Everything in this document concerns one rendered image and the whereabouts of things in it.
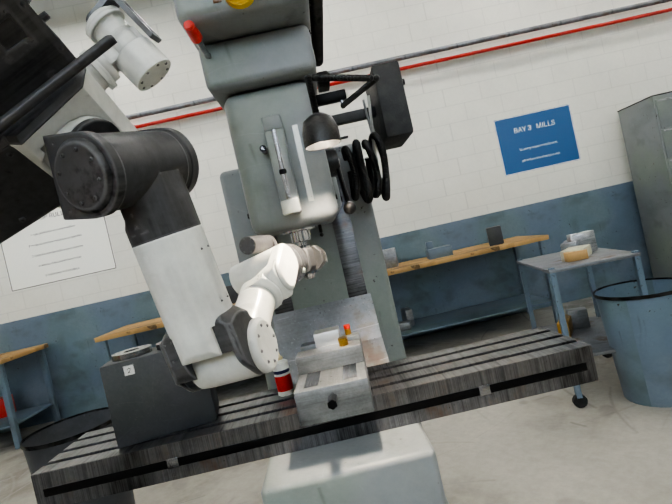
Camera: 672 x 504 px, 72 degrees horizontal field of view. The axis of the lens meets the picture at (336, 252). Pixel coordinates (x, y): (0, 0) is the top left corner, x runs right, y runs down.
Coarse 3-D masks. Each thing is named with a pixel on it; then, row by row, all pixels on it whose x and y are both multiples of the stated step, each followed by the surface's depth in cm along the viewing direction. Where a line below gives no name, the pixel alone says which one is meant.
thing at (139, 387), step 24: (120, 360) 105; (144, 360) 105; (120, 384) 103; (144, 384) 104; (168, 384) 106; (120, 408) 103; (144, 408) 104; (168, 408) 105; (192, 408) 106; (216, 408) 110; (120, 432) 103; (144, 432) 104; (168, 432) 105
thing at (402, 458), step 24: (384, 432) 100; (408, 432) 97; (288, 456) 99; (312, 456) 96; (336, 456) 94; (360, 456) 91; (384, 456) 89; (408, 456) 88; (432, 456) 87; (264, 480) 91; (288, 480) 88; (312, 480) 87; (336, 480) 87; (360, 480) 87; (384, 480) 87; (408, 480) 87; (432, 480) 87
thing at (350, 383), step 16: (352, 336) 114; (336, 368) 103; (352, 368) 100; (304, 384) 96; (320, 384) 93; (336, 384) 91; (352, 384) 91; (368, 384) 91; (304, 400) 91; (320, 400) 91; (352, 400) 91; (368, 400) 91; (304, 416) 92; (320, 416) 91; (336, 416) 91
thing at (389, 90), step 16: (384, 64) 131; (384, 80) 131; (400, 80) 131; (384, 96) 131; (400, 96) 131; (384, 112) 131; (400, 112) 131; (384, 128) 132; (400, 128) 131; (384, 144) 141; (400, 144) 146
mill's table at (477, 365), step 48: (528, 336) 120; (384, 384) 107; (432, 384) 101; (480, 384) 101; (528, 384) 101; (576, 384) 102; (96, 432) 120; (192, 432) 103; (240, 432) 100; (288, 432) 100; (336, 432) 101; (48, 480) 99; (96, 480) 99; (144, 480) 100
